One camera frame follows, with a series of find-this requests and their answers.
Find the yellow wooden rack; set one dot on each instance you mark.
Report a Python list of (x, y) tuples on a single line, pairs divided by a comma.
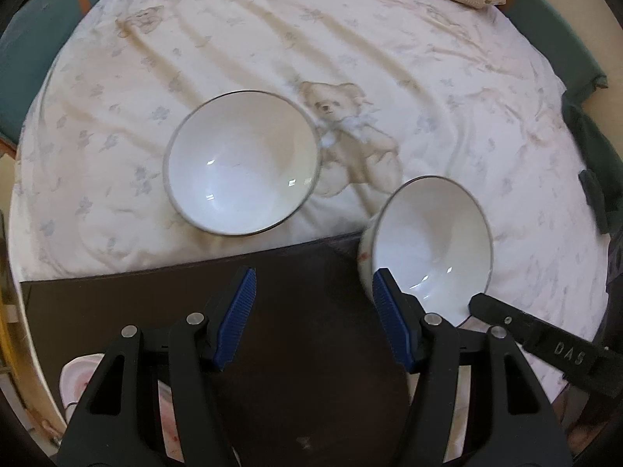
[(9, 321)]

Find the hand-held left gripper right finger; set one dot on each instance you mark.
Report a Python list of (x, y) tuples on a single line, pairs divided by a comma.
[(393, 323)]

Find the large pink strawberry plate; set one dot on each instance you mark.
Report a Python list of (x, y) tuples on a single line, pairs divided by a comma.
[(78, 379)]

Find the dark brown board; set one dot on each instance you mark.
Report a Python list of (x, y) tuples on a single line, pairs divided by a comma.
[(311, 374)]

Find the white bowl grey rim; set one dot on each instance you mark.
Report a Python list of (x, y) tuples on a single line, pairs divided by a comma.
[(243, 163), (433, 233)]

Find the dark green cloth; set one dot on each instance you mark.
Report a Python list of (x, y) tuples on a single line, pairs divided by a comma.
[(596, 155)]

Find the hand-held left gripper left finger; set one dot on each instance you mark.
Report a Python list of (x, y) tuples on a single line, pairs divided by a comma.
[(236, 321)]

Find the white printed blanket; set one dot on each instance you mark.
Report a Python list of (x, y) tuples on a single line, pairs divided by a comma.
[(389, 58)]

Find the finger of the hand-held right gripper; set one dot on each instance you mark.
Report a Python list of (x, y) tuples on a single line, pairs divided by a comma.
[(506, 321)]

